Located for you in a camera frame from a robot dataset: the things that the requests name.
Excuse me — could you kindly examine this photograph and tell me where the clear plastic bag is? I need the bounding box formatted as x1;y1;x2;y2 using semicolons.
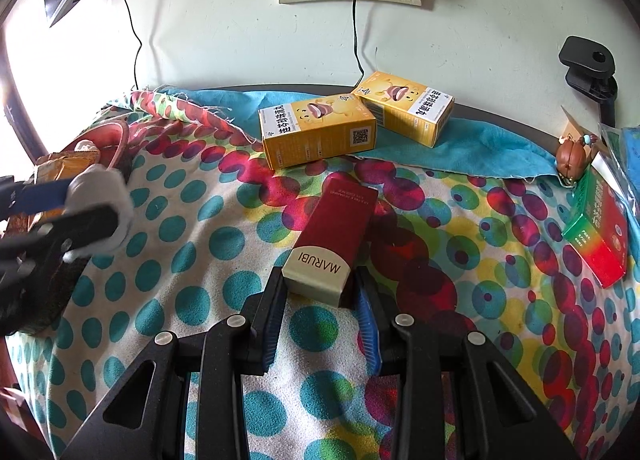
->
597;122;640;221

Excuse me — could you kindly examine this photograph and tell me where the polka-dot cloth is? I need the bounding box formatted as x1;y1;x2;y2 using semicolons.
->
7;87;640;460

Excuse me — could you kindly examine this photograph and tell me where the yellow cardboard box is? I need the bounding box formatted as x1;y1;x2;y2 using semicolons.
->
350;70;455;148
257;94;378;171

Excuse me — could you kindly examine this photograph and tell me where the red round basin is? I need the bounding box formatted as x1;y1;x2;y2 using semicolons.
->
0;116;133;335

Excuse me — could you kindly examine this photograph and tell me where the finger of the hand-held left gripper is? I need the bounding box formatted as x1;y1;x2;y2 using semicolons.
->
0;175;76;221
0;205;121;265

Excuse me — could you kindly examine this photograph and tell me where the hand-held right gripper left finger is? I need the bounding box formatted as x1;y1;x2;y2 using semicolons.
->
60;267;288;460

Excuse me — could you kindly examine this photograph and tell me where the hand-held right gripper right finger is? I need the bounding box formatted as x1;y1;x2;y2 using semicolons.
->
352;267;581;460

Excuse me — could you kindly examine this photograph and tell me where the thin black cable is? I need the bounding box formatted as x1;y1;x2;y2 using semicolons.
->
124;0;148;90

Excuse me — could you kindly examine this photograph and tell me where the yellow snack packet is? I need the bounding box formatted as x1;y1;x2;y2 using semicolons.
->
32;151;101;221

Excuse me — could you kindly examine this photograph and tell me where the brown figurine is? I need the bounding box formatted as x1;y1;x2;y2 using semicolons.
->
555;132;598;188

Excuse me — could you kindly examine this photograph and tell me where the black clip mount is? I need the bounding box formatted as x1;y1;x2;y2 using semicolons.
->
559;36;620;128

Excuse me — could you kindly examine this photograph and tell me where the black charger cable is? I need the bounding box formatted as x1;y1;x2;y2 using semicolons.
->
351;0;366;85

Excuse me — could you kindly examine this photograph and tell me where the dark red box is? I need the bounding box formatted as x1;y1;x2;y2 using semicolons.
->
281;172;379;308

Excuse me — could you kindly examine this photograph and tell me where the red and green box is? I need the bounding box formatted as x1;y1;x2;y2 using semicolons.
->
562;167;628;289

